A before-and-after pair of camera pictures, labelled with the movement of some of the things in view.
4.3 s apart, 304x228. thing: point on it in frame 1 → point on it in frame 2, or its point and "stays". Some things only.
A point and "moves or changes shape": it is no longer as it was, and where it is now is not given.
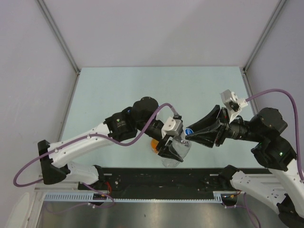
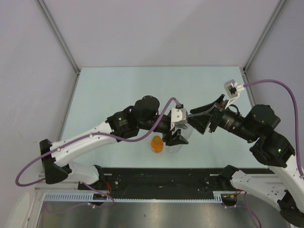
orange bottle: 154,144 stays
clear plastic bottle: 181,145 moves or changes shape
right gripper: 213,134 → 199,122
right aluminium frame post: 263,35 stays
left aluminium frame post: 59,34 stays
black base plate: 166,183 stays
